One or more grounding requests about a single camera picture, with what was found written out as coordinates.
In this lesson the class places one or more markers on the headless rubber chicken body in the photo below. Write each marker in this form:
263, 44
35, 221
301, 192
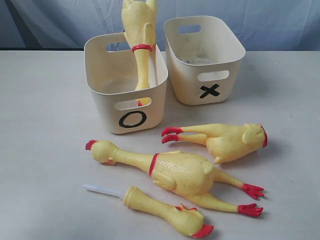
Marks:
224, 142

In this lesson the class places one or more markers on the whole rubber chicken face down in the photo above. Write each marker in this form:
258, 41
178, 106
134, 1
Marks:
188, 175

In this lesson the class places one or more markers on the cream bin marked X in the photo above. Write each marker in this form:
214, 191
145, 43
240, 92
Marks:
203, 58

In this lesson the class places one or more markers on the rubber chicken head with tube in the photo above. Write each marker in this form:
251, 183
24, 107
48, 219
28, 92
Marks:
187, 221

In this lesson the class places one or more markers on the whole rubber chicken beak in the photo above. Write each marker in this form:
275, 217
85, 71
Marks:
139, 22

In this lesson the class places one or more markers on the grey backdrop curtain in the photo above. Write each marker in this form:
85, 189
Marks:
260, 25

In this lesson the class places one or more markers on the cream bin marked O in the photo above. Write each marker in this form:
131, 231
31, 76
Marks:
112, 77

